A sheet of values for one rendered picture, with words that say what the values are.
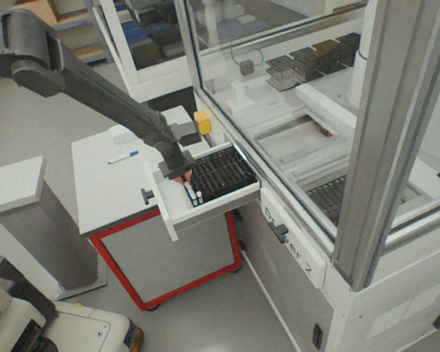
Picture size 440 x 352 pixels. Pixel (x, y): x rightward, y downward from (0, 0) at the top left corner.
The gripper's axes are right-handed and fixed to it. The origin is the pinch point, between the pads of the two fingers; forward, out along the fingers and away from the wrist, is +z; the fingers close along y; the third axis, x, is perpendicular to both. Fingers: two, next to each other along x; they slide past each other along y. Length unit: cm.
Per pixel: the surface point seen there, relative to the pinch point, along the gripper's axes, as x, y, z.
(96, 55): 373, -27, 79
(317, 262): -42.6, 18.6, 0.6
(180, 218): -10.3, -6.0, 2.3
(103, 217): 15.9, -32.3, 12.4
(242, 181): -6.7, 16.1, 4.1
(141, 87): 82, 2, 5
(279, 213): -25.8, 18.6, 0.8
